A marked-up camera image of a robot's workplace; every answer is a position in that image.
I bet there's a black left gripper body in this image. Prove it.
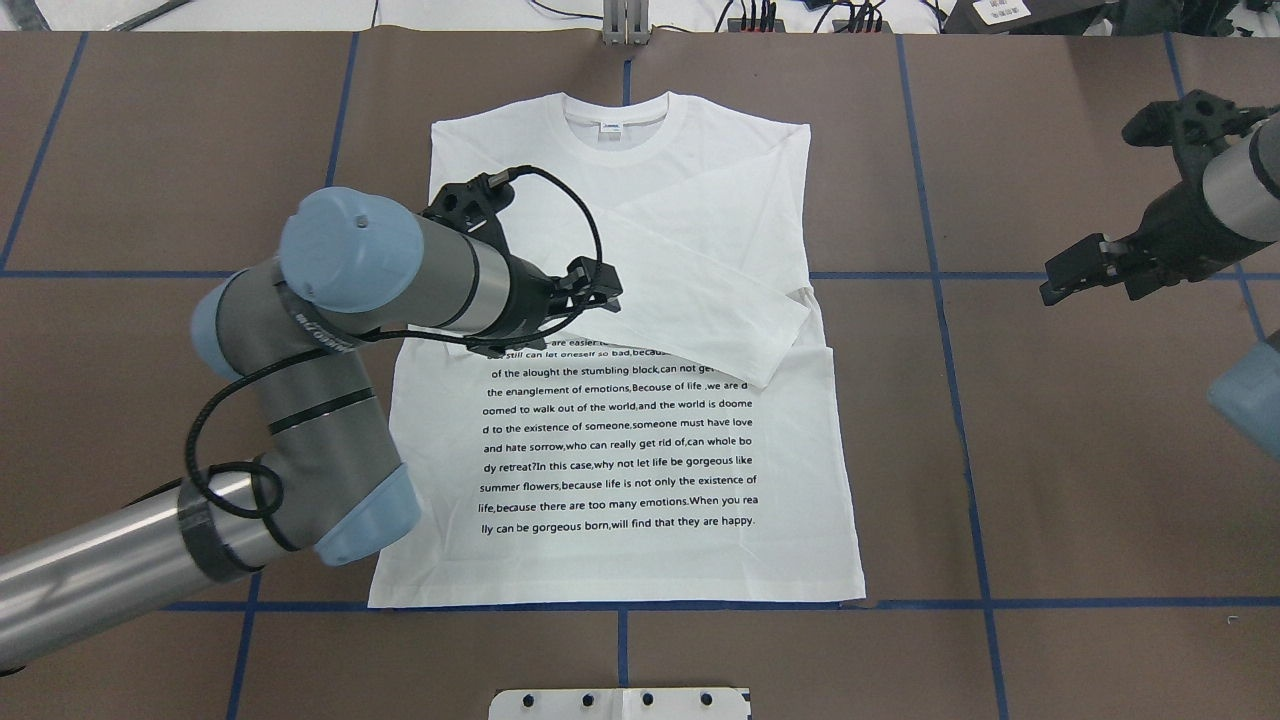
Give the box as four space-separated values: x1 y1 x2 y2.
467 256 623 357

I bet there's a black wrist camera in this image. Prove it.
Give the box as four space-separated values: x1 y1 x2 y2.
1121 90 1279 158
420 170 515 255

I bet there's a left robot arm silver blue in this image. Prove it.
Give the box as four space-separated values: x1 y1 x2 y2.
3 170 623 675

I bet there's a white long-sleeve printed shirt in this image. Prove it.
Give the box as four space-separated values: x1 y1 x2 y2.
367 92 867 609

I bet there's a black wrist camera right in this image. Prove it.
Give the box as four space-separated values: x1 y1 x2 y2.
1121 90 1279 158

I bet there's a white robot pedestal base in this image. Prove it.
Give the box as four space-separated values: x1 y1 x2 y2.
488 687 753 719

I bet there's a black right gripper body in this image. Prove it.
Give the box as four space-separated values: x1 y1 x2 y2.
1100 179 1251 301

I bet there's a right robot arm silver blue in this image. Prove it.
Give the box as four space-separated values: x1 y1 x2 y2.
1038 94 1277 331

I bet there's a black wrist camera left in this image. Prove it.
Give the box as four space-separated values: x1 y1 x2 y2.
420 170 515 255

